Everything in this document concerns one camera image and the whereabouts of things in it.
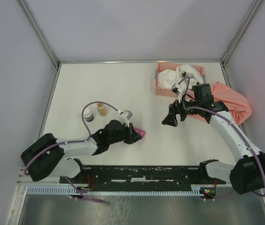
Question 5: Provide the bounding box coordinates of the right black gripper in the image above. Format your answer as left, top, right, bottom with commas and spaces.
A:
161, 93, 201, 127

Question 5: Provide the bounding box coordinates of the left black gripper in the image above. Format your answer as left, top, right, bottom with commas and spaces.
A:
109, 122, 142, 144

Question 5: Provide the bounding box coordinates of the pink weekly pill organizer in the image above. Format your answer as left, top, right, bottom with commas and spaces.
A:
134, 127, 146, 138

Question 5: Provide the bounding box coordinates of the amber pill bottle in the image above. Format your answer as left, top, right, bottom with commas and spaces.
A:
97, 103, 107, 117

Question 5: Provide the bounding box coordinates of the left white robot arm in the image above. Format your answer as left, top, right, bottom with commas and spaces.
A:
21, 120, 144, 183

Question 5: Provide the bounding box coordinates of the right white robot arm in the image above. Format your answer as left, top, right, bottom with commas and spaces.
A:
162, 83, 265, 197

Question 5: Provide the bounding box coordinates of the white cap pill bottle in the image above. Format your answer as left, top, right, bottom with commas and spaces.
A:
83, 108, 94, 122

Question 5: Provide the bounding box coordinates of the black white cloth in basket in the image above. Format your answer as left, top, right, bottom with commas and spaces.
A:
176, 64, 203, 83

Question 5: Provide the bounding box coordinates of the pink plastic basket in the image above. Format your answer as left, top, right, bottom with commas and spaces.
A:
154, 62, 206, 98

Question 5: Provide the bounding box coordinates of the salmon pink cloth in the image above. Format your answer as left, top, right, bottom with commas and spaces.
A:
211, 82, 252, 125

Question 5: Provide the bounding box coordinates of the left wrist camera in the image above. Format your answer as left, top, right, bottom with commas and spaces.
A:
119, 110, 133, 127

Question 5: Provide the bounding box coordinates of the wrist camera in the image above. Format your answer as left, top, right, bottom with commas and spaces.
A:
119, 110, 133, 127
171, 77, 191, 103

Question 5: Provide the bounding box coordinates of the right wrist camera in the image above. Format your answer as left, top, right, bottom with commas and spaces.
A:
171, 77, 191, 103

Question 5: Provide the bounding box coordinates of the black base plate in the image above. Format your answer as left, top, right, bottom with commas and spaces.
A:
70, 165, 226, 192

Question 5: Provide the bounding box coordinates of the white slotted cable duct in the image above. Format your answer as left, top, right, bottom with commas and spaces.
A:
27, 185, 206, 195

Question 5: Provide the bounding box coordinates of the right aluminium frame post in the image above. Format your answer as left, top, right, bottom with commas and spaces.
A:
221, 0, 264, 67

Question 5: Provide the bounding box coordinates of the aluminium frame post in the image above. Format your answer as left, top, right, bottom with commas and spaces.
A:
221, 0, 264, 67
16, 0, 60, 68

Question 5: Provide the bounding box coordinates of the left aluminium frame post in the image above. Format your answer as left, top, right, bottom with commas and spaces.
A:
16, 0, 60, 68

